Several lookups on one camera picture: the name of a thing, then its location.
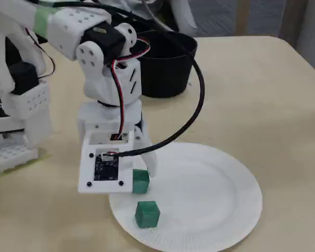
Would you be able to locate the black round pot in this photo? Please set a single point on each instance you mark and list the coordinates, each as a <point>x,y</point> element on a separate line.
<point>168,76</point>

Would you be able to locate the white paper plate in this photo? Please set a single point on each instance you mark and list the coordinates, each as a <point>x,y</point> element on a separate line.
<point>204,197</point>

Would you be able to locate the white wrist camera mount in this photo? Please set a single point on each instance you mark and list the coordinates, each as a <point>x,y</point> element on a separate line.
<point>86,170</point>

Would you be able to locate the white perforated base plate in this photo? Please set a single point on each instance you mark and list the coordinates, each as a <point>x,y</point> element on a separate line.
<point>10,157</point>

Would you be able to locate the green cube block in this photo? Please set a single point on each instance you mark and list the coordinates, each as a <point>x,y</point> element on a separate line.
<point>147,216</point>
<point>141,183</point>

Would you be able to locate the white chair part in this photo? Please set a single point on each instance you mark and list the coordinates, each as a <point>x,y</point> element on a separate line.
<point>183,15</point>

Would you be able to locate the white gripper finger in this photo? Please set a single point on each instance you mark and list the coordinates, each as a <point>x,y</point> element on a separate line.
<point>151,160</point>

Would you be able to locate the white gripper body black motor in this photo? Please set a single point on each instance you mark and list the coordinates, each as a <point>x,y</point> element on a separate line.
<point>94,115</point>

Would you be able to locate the wooden post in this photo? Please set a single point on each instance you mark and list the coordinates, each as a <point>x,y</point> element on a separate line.
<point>241,15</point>

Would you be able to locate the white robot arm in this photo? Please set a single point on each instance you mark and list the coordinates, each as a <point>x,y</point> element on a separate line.
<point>68,26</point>

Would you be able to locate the wide green tape band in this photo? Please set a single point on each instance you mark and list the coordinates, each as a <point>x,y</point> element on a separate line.
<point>42,22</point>

